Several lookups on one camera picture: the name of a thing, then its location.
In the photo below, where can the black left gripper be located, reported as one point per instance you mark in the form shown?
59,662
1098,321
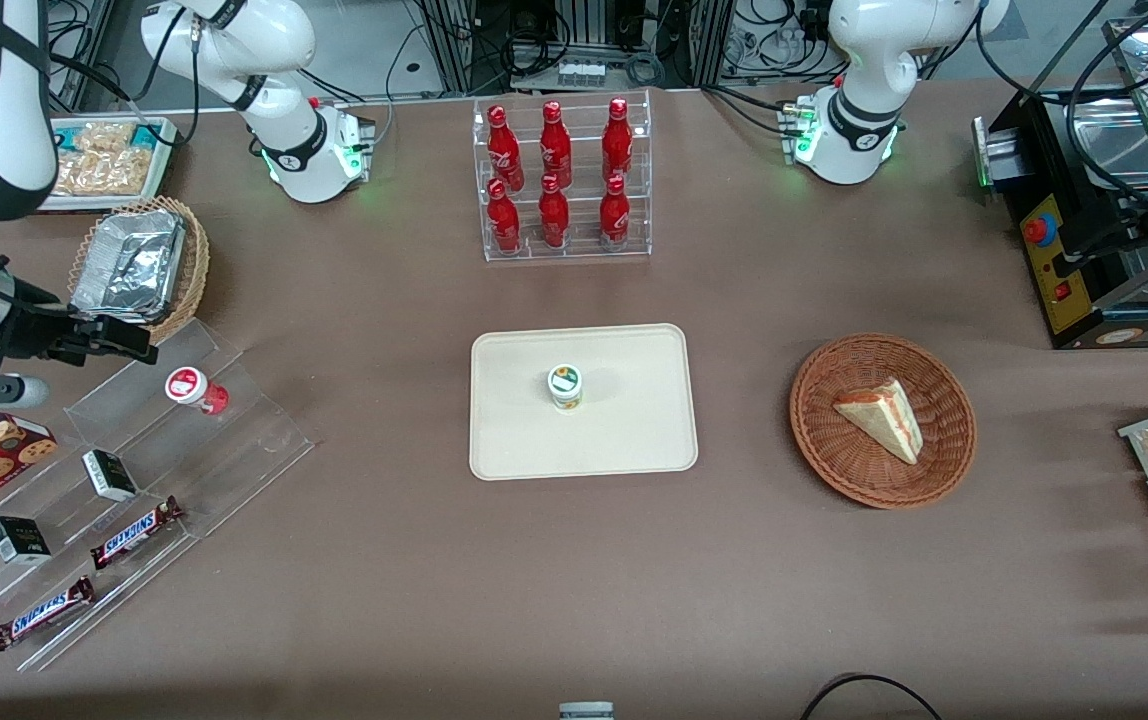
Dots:
1112,235

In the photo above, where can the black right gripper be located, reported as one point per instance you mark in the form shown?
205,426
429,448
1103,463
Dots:
37,332

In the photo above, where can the green gum bottle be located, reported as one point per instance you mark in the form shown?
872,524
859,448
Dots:
565,385

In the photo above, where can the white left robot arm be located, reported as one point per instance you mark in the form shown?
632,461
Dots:
869,50

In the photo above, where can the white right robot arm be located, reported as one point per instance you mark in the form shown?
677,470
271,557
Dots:
274,40

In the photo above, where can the red gum bottle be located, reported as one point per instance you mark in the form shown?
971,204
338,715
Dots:
189,387

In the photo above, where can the beige plastic tray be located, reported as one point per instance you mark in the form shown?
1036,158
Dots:
634,430

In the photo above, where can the stacked aluminium foil trays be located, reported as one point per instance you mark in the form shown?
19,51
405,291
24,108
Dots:
129,265

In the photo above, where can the black machine with yellow panel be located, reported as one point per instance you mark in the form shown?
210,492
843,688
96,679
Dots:
1044,270

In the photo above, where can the light oval wicker basket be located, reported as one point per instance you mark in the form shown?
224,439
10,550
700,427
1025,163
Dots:
196,260

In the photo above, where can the small black box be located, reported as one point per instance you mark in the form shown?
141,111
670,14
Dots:
19,540
110,476

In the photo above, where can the clear acrylic stepped stand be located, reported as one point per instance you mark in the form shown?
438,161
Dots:
234,450

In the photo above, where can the large clear cracker bag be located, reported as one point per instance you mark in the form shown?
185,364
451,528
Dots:
104,172

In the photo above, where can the brown Snickers bar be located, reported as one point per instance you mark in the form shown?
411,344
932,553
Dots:
42,614
134,533

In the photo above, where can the white plastic snack bin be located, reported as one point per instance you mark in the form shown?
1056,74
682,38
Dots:
170,150

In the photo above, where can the small clear cracker bag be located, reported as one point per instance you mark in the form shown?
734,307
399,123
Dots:
104,136

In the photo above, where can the teal snack packet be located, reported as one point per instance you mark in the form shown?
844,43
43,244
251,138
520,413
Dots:
69,136
147,135

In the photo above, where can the wrapped triangle sandwich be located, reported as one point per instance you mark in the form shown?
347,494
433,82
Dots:
884,415

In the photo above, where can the round brown wicker basket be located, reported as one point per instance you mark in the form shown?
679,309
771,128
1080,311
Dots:
834,460

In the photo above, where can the red cola bottle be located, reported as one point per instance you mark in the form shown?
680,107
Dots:
555,150
614,215
553,215
504,150
504,220
617,145

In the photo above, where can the clear acrylic bottle rack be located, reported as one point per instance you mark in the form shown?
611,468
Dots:
584,240

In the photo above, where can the white power strip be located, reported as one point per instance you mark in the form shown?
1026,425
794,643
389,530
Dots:
581,74

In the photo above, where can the metal equipment rack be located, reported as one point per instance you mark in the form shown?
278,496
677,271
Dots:
574,20

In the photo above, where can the small grey device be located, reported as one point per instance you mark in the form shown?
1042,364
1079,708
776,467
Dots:
586,711

